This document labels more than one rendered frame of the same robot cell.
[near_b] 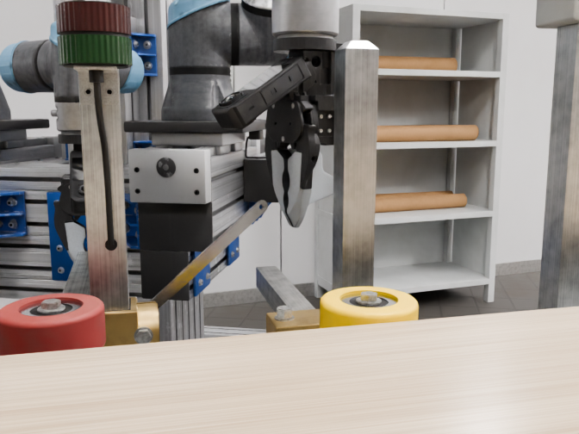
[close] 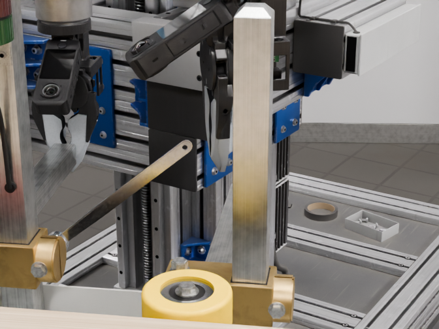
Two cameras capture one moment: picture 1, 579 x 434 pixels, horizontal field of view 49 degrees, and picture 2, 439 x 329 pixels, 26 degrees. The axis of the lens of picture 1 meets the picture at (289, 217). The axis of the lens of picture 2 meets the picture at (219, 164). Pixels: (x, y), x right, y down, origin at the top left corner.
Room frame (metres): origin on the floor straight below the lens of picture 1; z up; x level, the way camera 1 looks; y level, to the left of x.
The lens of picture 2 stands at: (-0.17, -0.37, 1.32)
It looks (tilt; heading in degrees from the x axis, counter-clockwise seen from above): 22 degrees down; 22
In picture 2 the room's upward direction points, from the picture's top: straight up
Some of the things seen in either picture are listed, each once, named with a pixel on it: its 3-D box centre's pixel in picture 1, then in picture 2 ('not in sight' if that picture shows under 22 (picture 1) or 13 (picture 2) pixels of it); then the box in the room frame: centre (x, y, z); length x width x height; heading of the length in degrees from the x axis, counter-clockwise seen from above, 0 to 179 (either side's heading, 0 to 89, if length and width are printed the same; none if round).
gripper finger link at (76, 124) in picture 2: not in sight; (82, 136); (0.91, 0.28, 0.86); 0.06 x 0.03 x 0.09; 14
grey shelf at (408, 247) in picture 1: (407, 162); not in sight; (3.44, -0.64, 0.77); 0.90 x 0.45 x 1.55; 110
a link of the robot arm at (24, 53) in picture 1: (47, 67); not in sight; (0.98, 0.37, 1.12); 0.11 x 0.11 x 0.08; 55
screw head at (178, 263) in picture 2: (284, 313); (179, 265); (0.64, 0.01, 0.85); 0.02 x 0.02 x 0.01
